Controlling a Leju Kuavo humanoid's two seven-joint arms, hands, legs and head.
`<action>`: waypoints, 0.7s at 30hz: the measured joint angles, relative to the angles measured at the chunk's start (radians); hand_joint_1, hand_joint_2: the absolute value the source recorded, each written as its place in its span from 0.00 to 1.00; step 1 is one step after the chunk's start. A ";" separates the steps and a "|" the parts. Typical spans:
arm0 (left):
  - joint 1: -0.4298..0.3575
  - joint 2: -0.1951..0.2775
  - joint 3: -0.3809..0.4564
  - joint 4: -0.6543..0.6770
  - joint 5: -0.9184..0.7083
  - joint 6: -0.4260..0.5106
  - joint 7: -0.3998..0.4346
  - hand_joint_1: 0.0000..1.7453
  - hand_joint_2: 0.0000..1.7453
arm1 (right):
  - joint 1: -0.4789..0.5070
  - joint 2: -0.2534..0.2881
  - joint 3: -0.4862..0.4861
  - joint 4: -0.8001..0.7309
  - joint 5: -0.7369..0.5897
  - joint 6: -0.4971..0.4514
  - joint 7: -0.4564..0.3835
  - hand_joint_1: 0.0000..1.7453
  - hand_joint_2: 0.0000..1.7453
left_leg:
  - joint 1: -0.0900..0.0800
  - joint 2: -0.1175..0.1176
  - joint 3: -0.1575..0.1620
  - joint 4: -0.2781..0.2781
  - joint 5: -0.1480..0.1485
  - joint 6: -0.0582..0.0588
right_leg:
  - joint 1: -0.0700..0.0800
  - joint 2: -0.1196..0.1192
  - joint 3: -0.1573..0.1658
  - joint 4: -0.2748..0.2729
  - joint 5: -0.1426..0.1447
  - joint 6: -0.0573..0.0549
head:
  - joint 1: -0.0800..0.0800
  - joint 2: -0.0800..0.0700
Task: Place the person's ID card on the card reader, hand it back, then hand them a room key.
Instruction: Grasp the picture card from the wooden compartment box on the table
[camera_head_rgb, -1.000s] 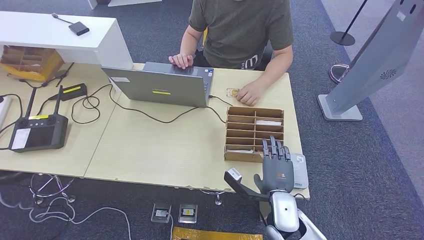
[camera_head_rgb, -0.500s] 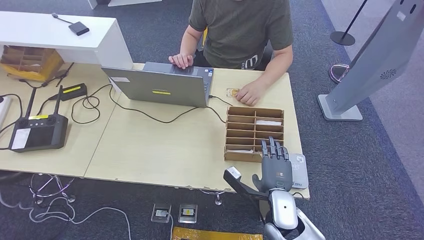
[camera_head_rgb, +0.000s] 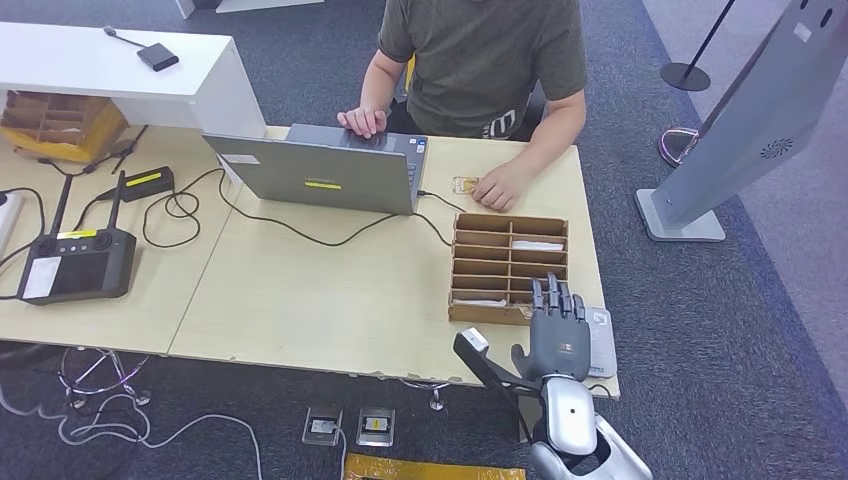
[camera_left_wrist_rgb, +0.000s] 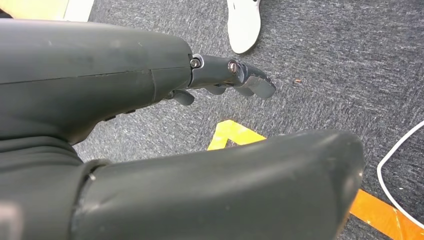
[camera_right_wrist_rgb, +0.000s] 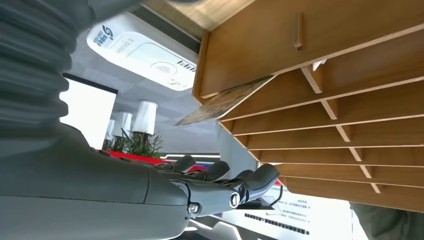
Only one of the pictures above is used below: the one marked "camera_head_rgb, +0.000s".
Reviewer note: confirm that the person's left hand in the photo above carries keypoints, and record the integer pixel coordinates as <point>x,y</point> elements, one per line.
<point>503,187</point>

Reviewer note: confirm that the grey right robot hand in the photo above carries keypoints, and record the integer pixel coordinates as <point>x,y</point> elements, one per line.
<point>560,341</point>

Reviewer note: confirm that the person's right hand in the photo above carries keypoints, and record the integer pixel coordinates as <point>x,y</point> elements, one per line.
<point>363,122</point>

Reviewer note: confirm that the ID card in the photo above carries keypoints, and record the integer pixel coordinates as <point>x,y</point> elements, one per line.
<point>465,185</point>

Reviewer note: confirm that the printed room key card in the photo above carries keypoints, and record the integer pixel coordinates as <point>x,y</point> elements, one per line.
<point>526,312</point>

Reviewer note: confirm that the person's left forearm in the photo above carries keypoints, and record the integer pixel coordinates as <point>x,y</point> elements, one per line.
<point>553,132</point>

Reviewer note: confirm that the person's right forearm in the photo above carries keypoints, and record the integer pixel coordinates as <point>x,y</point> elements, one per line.
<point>376,83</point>

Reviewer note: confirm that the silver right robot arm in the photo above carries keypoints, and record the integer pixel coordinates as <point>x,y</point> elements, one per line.
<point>570,414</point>

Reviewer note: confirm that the grey card reader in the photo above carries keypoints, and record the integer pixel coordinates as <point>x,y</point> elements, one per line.
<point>601,344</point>

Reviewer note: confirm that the white key card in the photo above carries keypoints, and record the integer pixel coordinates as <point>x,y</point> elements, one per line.
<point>478,303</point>
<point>536,246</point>

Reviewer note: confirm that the cardboard slotted card organizer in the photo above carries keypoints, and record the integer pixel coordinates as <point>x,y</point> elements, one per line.
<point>484,314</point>

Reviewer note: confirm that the person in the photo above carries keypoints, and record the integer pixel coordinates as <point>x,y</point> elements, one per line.
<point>484,60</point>

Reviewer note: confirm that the grey laptop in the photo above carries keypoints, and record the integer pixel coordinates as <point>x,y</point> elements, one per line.
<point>328,175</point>

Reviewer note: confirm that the yellow chair part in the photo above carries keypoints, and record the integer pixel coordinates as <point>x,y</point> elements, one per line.
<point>409,74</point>

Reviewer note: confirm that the desk leg panel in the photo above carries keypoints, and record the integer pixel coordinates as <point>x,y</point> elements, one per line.
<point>526,420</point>

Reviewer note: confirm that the chrome furniture foot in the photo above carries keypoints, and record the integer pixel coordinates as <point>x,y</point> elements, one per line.
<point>435,401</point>

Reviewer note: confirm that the white furniture panel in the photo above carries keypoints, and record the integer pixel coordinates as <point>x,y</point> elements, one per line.
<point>268,4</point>

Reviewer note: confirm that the chrome stanchion base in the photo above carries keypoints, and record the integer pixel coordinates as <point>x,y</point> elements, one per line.
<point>678,147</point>

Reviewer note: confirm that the yellow taped package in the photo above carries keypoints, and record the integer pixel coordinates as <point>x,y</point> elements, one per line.
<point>430,470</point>

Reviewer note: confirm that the metal floor socket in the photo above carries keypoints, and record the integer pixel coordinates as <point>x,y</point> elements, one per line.
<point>322,426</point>
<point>375,427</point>

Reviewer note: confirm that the black USB hub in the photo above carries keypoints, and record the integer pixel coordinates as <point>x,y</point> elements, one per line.
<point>158,56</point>

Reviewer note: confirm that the black power adapter yellow label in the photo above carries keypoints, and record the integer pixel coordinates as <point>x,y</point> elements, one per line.
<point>147,183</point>

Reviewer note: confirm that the grey kiosk stand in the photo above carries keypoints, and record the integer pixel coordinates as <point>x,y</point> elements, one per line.
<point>758,112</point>

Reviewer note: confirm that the white counter shelf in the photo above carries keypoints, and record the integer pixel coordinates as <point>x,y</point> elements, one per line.
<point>97,66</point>

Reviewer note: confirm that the cardboard organizer with yellow tape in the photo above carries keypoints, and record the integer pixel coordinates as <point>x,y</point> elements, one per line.
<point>63,120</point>

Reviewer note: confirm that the black remote controller with antennas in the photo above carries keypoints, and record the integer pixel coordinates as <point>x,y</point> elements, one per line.
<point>76,266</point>

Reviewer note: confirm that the chrome stool base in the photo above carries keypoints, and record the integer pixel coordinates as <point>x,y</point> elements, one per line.
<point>142,397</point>

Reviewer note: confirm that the white power strip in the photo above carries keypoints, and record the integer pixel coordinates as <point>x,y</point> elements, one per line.
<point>8,223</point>

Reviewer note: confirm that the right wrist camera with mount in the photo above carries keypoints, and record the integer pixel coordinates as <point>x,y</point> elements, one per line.
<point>477,348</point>

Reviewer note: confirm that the black stanchion post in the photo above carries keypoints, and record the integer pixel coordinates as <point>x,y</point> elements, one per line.
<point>684,77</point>

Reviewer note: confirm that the white furniture post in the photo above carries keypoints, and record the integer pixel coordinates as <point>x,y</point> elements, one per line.
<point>185,6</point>

